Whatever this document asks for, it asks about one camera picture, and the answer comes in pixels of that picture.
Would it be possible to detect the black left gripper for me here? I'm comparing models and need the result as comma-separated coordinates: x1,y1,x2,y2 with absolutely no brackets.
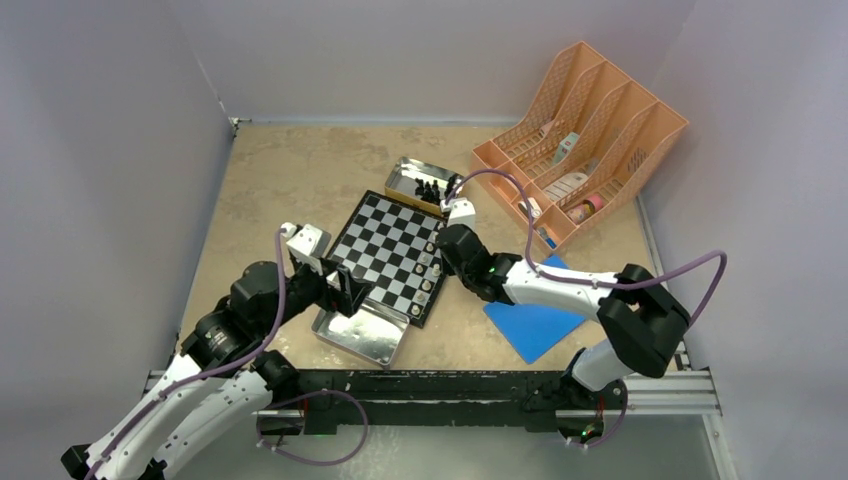
257,253,373,336

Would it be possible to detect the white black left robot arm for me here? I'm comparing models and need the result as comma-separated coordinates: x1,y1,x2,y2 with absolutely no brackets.
61,259,373,479

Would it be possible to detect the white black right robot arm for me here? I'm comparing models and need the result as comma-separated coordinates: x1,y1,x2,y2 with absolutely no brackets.
435,224,692,407

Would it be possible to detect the black white chess board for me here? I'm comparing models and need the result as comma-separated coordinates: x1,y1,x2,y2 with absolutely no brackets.
328,190,446,328

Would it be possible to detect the black chess pieces pile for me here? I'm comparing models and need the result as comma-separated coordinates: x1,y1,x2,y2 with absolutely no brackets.
414,174,460,205

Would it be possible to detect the silver lilac metal tin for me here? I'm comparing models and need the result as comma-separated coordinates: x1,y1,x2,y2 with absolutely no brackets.
311,298,410,370

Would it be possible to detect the yellow metal tin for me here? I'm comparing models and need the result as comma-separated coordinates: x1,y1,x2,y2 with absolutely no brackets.
384,156,464,216

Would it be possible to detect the blue mat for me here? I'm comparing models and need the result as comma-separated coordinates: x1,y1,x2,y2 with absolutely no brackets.
482,254,588,366

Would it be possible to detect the pink desk file organizer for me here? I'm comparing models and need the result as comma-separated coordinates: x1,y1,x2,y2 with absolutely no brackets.
470,42,689,253

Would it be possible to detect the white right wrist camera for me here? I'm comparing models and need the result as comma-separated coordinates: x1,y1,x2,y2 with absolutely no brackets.
440,197,476,230

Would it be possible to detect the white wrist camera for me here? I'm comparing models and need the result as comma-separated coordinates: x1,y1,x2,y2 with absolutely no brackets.
281,222,331,275
440,197,476,230

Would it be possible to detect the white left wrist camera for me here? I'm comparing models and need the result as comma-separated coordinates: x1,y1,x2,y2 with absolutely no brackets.
281,222,331,275

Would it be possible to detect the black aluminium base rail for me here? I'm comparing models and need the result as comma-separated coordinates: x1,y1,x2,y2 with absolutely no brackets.
119,367,737,480

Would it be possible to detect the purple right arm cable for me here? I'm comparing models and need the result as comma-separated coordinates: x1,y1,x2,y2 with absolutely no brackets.
445,168,729,450

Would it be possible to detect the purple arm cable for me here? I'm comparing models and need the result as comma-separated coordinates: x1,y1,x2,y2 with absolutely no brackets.
82,225,370,480
445,168,729,450

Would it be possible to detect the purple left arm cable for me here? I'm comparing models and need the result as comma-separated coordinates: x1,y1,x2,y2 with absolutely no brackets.
82,225,370,480

